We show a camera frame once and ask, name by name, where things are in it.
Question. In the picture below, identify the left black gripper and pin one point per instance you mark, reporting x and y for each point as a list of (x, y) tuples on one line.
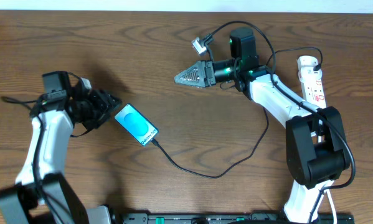
[(105, 104)]

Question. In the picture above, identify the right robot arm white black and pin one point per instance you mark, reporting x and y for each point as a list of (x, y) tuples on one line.
[(316, 148)]

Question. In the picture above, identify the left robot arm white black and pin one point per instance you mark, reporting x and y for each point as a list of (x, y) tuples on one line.
[(41, 193)]

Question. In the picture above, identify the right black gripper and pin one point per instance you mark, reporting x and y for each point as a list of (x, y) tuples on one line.
[(200, 67)]

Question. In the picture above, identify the Galaxy S25 smartphone cyan screen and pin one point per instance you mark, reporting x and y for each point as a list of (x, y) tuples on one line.
[(136, 124)]

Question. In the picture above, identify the white USB charger adapter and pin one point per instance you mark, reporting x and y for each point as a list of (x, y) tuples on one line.
[(306, 61)]

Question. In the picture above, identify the white power strip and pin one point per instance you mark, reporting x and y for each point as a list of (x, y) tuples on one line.
[(312, 86)]

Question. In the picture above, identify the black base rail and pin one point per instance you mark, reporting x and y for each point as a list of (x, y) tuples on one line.
[(257, 217)]

